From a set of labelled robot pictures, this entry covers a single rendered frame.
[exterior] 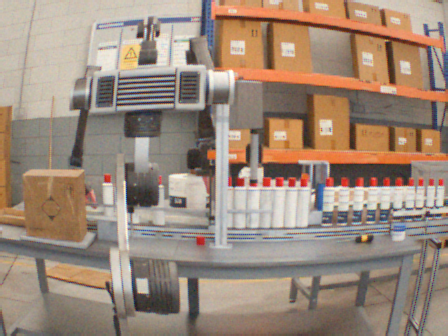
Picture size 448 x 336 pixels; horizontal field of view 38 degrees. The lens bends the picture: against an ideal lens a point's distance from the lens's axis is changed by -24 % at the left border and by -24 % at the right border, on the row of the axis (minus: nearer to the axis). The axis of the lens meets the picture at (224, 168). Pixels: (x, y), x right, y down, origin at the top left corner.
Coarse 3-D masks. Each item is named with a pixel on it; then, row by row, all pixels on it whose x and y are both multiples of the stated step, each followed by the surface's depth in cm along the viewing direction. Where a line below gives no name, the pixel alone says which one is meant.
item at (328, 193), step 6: (330, 180) 331; (330, 186) 332; (324, 192) 332; (330, 192) 331; (324, 198) 332; (330, 198) 331; (324, 204) 333; (330, 204) 332; (324, 210) 333; (330, 210) 332; (324, 216) 333; (330, 216) 332; (324, 222) 333; (330, 222) 333
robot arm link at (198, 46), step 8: (192, 40) 308; (200, 40) 308; (192, 48) 309; (200, 48) 303; (208, 48) 313; (192, 56) 315; (200, 56) 299; (208, 56) 299; (200, 64) 296; (208, 64) 294
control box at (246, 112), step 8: (240, 88) 313; (248, 88) 318; (256, 88) 322; (240, 96) 314; (248, 96) 318; (256, 96) 322; (232, 104) 314; (240, 104) 314; (248, 104) 318; (256, 104) 323; (232, 112) 314; (240, 112) 314; (248, 112) 319; (256, 112) 323; (232, 120) 315; (240, 120) 315; (248, 120) 319; (256, 120) 323; (232, 128) 315; (240, 128) 315; (248, 128) 319
